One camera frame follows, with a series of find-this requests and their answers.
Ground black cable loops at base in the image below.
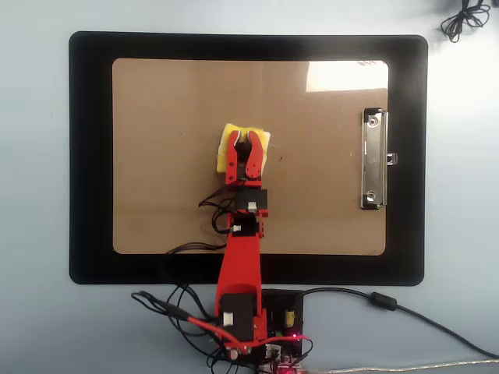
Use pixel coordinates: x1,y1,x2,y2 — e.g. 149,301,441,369
130,283,235,374

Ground brown clipboard board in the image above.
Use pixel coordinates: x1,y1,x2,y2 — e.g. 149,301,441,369
111,58,390,257

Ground yellow sponge with black knob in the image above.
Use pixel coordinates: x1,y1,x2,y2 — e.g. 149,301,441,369
215,123,272,175

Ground black power cable with ferrite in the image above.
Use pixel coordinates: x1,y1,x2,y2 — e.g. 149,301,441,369
300,287,499,359

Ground silver braided USB cable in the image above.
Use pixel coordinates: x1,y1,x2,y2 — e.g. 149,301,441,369
306,358,499,374

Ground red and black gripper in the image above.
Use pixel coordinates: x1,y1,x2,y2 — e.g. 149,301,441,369
225,130,270,217

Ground red wire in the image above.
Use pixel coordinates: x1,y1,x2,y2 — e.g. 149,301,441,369
186,315,313,356

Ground metal clipboard clip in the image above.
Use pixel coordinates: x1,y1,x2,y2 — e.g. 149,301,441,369
359,108,398,210

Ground black base with controller board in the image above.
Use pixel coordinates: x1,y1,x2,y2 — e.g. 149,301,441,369
260,288,306,374

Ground thin black servo wires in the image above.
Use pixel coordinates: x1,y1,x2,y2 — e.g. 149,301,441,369
166,185,237,255

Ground coiled thin black cable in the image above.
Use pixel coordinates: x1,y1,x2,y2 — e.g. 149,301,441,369
440,0,491,43

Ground black desk mat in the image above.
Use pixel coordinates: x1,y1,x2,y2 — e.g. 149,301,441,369
69,30,429,286

